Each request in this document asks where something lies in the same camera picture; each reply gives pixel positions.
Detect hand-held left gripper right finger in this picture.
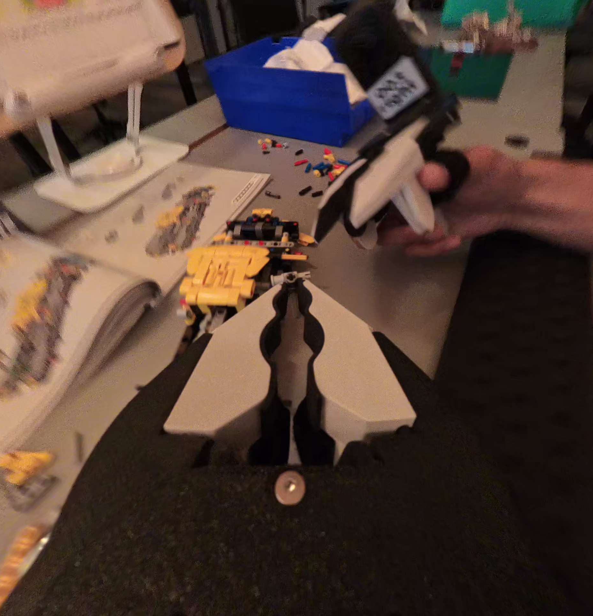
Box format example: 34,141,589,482
298,280,417,454

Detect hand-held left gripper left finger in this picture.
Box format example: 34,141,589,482
163,283,285,450

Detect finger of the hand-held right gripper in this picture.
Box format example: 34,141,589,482
311,156,372,244
345,118,428,251

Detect grey axle connector piece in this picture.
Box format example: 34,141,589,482
270,270,313,294

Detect yellow black brick car model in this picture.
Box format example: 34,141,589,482
176,207,319,353

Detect pile of yellow bricks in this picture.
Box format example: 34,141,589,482
0,450,61,607

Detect grey desk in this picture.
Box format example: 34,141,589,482
0,29,593,578

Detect person's right hand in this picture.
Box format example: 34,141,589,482
373,143,523,258

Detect pile of small coloured pins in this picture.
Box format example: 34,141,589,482
255,137,353,199

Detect crumpled white paper bags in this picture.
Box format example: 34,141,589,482
263,14,369,104

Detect blue plastic bin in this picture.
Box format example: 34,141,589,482
203,36,377,148

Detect small brown brick model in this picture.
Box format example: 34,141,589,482
443,11,539,55

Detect open instruction booklet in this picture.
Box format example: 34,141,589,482
0,161,273,449

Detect printed instruction sheet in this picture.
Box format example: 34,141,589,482
0,0,182,112

